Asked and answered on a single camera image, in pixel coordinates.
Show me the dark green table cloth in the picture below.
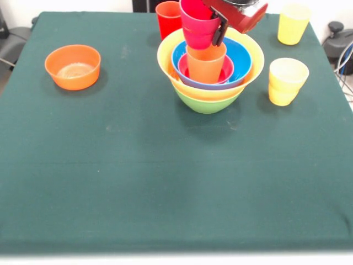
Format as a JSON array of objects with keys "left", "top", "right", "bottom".
[{"left": 0, "top": 10, "right": 353, "bottom": 255}]

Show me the pink cup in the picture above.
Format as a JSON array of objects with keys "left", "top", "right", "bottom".
[{"left": 179, "top": 0, "right": 221, "bottom": 50}]

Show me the tangle of cables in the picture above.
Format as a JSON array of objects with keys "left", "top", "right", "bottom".
[{"left": 333, "top": 41, "right": 353, "bottom": 103}]

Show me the small orange bowl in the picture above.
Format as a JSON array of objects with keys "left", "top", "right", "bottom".
[{"left": 44, "top": 44, "right": 101, "bottom": 91}]

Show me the pink bowl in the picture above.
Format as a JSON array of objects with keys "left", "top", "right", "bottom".
[{"left": 178, "top": 54, "right": 235, "bottom": 85}]

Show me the green bowl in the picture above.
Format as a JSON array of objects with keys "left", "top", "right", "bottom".
[{"left": 174, "top": 87, "right": 243, "bottom": 115}]

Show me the large yellow-orange bowl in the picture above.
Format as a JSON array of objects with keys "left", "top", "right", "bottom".
[{"left": 157, "top": 26, "right": 265, "bottom": 102}]

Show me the amber yellow cup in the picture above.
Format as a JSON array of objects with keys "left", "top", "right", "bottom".
[{"left": 269, "top": 57, "right": 310, "bottom": 107}]

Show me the blue bowl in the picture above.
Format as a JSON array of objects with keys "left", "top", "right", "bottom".
[{"left": 171, "top": 37, "right": 253, "bottom": 91}]

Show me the orange cup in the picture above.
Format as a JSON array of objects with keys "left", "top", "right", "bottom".
[{"left": 186, "top": 43, "right": 228, "bottom": 84}]

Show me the bright yellow cup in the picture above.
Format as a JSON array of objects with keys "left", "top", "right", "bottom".
[{"left": 277, "top": 3, "right": 312, "bottom": 46}]

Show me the red cup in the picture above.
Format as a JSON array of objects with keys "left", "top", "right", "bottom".
[{"left": 155, "top": 1, "right": 184, "bottom": 41}]

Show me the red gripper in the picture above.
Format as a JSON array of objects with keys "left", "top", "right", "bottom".
[{"left": 201, "top": 0, "right": 269, "bottom": 47}]

